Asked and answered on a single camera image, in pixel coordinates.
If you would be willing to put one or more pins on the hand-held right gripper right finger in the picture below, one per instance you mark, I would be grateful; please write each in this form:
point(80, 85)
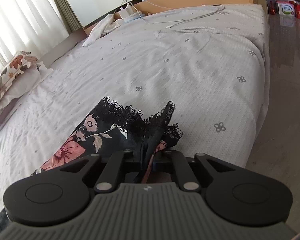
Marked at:
point(175, 158)

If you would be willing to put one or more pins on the white pillow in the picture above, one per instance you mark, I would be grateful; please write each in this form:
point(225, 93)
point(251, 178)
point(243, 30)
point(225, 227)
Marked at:
point(27, 80)

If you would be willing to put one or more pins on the white sheer curtain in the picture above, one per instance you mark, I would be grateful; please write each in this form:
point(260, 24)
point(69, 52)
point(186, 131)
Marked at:
point(20, 17)

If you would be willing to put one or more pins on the green curtain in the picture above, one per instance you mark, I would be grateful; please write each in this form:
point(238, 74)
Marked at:
point(65, 2)

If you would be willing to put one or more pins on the white power strip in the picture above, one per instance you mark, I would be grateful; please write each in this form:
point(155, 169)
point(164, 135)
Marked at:
point(135, 17)

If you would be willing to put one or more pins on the floral pillow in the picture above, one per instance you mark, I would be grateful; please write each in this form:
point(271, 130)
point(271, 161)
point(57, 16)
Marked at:
point(7, 75)

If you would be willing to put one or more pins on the white and green carton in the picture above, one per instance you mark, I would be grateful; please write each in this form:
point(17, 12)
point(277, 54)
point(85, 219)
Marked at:
point(286, 8)

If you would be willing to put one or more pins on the white charger adapter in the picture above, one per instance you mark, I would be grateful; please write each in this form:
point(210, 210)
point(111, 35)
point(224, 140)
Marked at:
point(126, 11)

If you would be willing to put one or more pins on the wooden headboard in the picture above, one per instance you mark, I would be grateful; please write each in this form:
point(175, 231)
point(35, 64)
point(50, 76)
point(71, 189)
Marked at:
point(190, 1)

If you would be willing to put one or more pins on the black floral pants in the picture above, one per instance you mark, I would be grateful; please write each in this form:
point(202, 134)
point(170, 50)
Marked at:
point(107, 135)

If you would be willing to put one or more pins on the white crumpled cloth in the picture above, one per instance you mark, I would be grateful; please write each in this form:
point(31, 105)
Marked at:
point(100, 28)

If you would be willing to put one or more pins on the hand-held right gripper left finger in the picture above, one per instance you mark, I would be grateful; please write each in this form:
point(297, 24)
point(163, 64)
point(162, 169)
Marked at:
point(122, 156)

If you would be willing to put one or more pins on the bed with grey patterned sheet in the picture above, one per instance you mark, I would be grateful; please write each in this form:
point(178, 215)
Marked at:
point(165, 80)

